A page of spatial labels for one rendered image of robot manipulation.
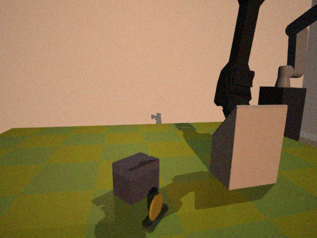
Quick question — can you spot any gold coin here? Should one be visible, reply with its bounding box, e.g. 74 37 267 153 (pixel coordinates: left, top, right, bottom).
149 193 162 221

